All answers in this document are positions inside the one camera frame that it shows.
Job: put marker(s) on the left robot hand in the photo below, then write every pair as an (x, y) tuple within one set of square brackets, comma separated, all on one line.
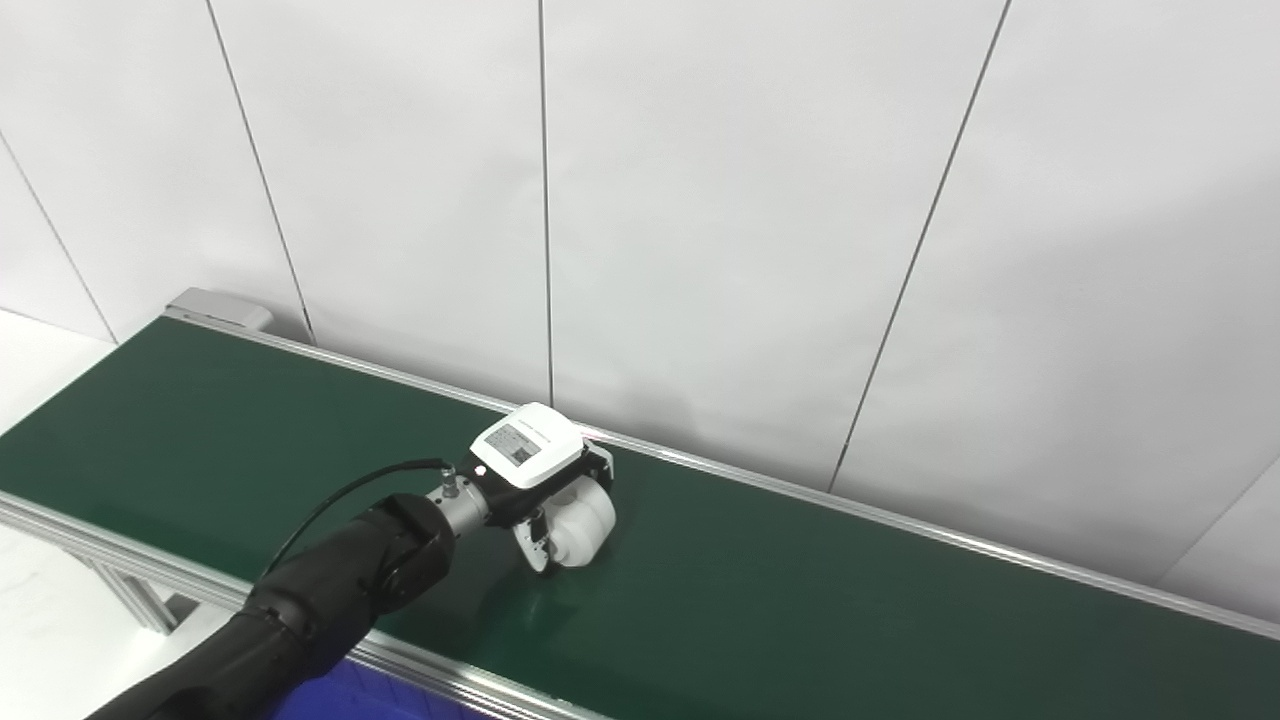
[(525, 445)]

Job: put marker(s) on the white cylindrical plastic part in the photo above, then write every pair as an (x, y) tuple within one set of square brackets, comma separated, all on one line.
[(585, 520)]

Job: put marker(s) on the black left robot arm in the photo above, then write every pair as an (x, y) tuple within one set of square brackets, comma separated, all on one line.
[(330, 590)]

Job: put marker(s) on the blue plastic bin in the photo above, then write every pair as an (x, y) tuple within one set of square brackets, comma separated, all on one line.
[(340, 700)]

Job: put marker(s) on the grey conveyor motor box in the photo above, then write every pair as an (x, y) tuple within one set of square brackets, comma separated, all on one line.
[(220, 306)]

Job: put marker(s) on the aluminium conveyor support leg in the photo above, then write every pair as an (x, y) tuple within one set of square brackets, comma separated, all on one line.
[(135, 595)]

